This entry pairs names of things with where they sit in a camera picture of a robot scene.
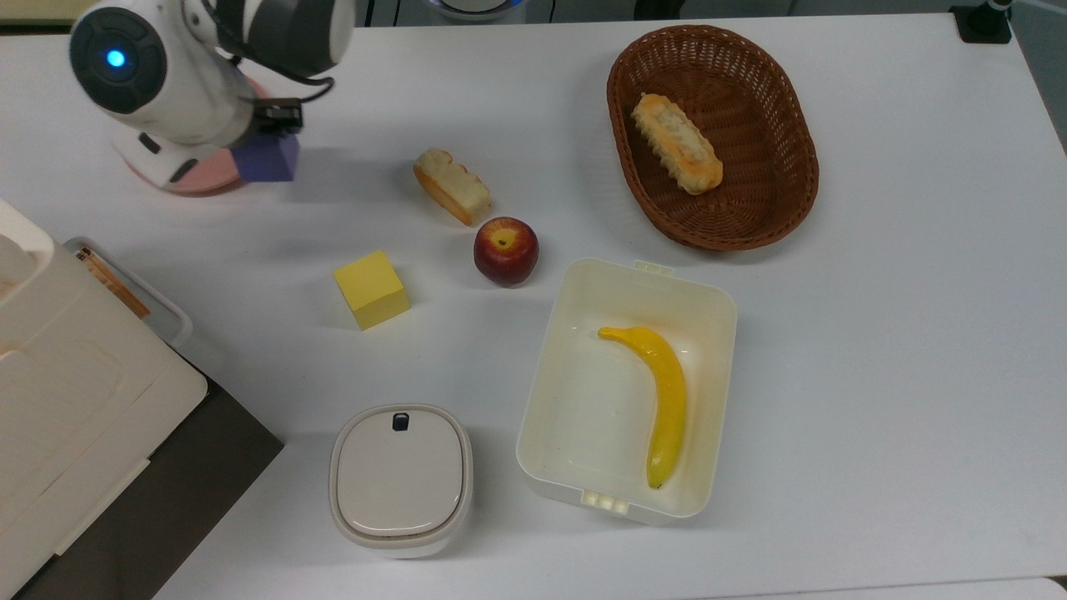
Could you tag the black table clamp mount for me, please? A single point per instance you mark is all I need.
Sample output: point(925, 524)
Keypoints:
point(982, 23)

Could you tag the long baked bread roll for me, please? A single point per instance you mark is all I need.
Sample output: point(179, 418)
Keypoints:
point(677, 143)

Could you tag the white grey Franka robot arm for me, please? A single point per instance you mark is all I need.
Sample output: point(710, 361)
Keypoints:
point(192, 92)

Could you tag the clear plastic stick holder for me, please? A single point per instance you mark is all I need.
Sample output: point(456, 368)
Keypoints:
point(167, 312)

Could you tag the orange crust bread slice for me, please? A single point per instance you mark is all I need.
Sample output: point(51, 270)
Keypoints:
point(454, 187)

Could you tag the brown wicker basket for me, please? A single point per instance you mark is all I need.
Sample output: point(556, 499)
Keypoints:
point(758, 108)

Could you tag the pink plate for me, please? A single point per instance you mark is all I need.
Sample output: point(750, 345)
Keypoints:
point(214, 177)

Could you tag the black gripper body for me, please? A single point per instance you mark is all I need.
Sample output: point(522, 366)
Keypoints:
point(282, 117)

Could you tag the yellow banana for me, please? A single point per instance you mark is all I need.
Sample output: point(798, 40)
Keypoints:
point(668, 392)

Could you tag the small white lidded bin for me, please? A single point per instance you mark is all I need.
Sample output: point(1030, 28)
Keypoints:
point(400, 479)

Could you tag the purple cube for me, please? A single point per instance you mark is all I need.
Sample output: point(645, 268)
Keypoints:
point(267, 160)

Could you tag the beige box lid stack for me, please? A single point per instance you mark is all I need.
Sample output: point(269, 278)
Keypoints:
point(75, 392)

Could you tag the yellow cube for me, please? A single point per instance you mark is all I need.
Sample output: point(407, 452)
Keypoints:
point(371, 290)

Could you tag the red apple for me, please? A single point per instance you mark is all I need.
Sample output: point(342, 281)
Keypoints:
point(506, 252)

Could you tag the brown sticks bundle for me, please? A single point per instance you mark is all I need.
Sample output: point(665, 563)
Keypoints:
point(112, 282)

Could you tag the open cream plastic box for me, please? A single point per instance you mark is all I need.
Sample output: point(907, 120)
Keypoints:
point(575, 400)

